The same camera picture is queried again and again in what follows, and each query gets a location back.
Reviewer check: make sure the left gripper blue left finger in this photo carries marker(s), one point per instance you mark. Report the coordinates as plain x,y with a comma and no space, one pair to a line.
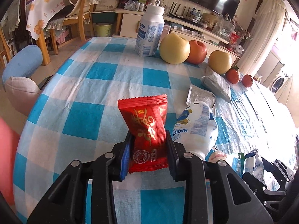
125,156

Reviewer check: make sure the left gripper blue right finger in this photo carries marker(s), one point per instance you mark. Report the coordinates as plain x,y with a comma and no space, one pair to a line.
172,156

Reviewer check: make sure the white Magic snack bag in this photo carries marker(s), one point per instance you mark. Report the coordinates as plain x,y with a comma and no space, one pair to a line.
197,129

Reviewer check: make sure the blue cow snack packet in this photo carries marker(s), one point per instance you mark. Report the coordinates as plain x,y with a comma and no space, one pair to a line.
251,162

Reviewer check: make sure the red snack packet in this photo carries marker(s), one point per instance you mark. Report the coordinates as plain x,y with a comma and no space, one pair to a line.
145,118

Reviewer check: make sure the silver foil wrapper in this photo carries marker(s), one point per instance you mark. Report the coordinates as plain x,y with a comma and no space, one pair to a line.
197,94

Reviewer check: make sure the white tissue pack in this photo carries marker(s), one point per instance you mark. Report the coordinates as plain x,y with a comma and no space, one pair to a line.
217,85

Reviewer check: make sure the orange tangerine with leaf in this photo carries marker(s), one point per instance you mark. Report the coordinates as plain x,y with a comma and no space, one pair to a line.
233,75

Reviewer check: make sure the yellow pear right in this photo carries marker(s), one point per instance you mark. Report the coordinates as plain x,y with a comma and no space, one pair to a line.
220,61

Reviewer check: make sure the small orange tangerine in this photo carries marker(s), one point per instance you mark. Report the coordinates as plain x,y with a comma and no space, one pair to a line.
247,80

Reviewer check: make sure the yellow pear near bottle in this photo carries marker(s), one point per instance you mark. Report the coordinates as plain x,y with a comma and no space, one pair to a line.
174,49

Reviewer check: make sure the red apple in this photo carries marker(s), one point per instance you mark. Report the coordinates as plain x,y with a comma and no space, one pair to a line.
198,52

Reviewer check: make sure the pink plastic bucket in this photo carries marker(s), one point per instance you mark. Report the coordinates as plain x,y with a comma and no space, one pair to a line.
9,140

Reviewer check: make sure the white washing machine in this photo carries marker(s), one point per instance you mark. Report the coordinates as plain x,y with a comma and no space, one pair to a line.
279,77

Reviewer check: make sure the beige sofa cushion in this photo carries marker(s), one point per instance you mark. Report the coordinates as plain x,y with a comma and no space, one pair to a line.
22,93

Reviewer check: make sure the white TV cabinet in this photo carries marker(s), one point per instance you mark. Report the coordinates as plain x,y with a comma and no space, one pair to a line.
128,23

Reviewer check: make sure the pink storage box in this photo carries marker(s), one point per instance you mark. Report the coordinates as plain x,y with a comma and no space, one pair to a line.
166,30

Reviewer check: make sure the white plastic milk bottle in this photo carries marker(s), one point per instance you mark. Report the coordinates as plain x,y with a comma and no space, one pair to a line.
149,31

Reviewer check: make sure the wooden dining chair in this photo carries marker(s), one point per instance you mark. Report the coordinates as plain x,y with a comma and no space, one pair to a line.
75,12

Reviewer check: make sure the green waste bin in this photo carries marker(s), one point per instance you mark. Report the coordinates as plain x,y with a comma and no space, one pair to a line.
103,29

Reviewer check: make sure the blue cushion stool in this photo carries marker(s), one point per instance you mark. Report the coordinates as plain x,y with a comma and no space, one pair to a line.
24,63

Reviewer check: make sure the white orange-print table cover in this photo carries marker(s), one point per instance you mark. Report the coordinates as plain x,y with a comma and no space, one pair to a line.
40,12

